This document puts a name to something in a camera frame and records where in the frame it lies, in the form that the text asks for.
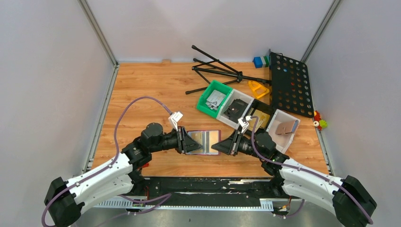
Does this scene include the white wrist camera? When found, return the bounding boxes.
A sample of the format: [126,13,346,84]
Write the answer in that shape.
[238,115,252,134]
[168,111,183,131]

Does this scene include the gold credit card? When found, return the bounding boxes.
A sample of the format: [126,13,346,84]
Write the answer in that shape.
[188,131,205,155]

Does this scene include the green plastic bin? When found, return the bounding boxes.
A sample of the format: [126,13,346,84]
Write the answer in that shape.
[196,80,233,119]

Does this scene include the black perforated metal panel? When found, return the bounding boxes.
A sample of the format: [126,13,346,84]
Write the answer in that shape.
[269,52,314,118]

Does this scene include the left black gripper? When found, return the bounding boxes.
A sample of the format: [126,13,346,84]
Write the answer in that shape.
[150,125,203,154]

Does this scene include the black folding tripod stand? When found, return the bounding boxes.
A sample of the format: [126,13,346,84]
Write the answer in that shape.
[191,45,272,88]

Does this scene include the colourful small toy pile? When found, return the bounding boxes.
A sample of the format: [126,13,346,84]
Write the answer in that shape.
[313,111,328,131]

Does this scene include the white bin at end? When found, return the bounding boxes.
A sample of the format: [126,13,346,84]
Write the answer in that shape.
[266,110,300,154]

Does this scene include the red leather card holder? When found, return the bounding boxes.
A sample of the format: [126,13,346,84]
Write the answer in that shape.
[201,130,221,155]

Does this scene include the black parts in bin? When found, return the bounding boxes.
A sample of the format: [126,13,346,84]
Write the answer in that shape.
[224,99,248,123]

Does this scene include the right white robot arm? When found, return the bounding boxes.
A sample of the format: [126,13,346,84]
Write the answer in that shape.
[212,132,377,227]

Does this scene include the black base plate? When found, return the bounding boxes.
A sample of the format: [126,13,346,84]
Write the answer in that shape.
[128,177,291,207]

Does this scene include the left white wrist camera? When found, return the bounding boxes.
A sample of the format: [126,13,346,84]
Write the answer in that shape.
[168,111,183,131]

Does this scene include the grey metal parts in bin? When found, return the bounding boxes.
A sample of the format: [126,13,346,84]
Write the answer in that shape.
[206,90,226,110]

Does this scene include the blue toy block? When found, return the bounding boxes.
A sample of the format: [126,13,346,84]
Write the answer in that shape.
[253,56,266,68]

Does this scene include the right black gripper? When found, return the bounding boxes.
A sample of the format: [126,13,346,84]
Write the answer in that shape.
[211,130,266,160]

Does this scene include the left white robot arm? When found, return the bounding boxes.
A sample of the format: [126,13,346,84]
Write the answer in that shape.
[42,123,203,227]

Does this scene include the brown leather card pouch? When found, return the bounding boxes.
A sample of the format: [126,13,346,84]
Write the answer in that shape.
[275,120,299,135]

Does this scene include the yellow plastic triangle piece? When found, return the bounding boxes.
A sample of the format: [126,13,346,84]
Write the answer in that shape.
[248,81,270,99]

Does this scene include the green toy block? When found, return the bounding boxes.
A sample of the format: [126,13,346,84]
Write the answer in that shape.
[263,55,270,67]

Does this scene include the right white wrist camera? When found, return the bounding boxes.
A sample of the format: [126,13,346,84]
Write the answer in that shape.
[238,115,252,134]

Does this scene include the black plastic bin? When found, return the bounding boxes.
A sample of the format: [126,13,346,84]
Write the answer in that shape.
[242,99,276,131]

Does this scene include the white bin with black parts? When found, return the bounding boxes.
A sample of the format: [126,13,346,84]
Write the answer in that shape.
[217,89,254,129]

